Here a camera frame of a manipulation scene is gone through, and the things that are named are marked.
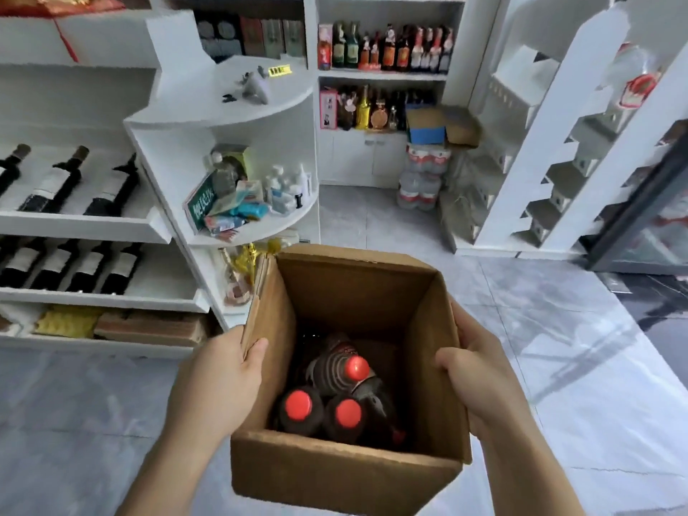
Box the green sign board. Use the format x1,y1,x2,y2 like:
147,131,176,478
182,173,218,233

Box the person's left hand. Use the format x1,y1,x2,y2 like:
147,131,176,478
163,325,269,445

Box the white zigzag display rack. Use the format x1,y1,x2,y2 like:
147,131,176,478
440,0,688,259

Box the person's left forearm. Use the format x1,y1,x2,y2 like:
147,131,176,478
115,421,234,516

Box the black framed glass door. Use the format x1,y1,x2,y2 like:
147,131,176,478
585,120,688,276

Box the pile of blue packets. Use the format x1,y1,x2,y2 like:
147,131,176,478
203,180,271,242

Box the dark bottle with red cap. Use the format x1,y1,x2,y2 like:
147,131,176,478
305,333,377,398
276,387,326,438
359,377,408,451
322,393,373,445

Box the gold wrapped ornaments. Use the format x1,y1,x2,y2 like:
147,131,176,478
221,238,300,308

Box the person's right hand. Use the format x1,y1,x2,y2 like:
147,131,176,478
435,300,536,442

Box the row of liquor bottles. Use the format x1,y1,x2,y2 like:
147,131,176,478
317,21,455,73

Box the brown cardboard box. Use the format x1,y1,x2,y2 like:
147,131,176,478
231,243,474,516

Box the stack of brown flat boxes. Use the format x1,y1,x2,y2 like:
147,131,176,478
94,310,209,348

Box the row of dark gift boxes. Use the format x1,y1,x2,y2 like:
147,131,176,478
195,12,307,63

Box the stacked packs of water bottles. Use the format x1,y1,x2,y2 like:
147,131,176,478
397,144,453,212

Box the cluster of small white bottles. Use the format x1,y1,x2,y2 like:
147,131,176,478
262,162,314,216

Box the white bottle with red label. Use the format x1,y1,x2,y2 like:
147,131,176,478
606,43,663,112

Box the white rounded corner shelf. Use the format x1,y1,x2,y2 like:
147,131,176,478
124,10,321,331

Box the open cardboard carton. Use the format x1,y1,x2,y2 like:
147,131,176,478
405,104,483,149

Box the white back shelving cabinet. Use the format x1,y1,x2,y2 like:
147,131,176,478
150,0,506,190

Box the white wine shelf unit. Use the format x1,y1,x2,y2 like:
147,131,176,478
0,10,216,360

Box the dark wine bottle white label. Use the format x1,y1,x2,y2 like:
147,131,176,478
0,144,32,198
18,145,90,213
64,240,115,294
29,239,81,292
99,243,145,296
0,237,48,289
83,153,142,217

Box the person's right forearm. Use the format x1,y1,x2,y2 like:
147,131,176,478
470,416,587,516

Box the green carton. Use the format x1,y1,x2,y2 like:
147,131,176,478
213,144,252,179

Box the stack of yellow packets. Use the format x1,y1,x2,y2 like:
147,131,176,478
34,306,104,339

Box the blue box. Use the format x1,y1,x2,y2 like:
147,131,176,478
408,125,447,146

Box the red hanging ornament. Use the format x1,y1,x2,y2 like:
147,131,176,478
0,0,128,65

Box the row of assorted gift bottles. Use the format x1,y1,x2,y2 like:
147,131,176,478
319,85,437,133

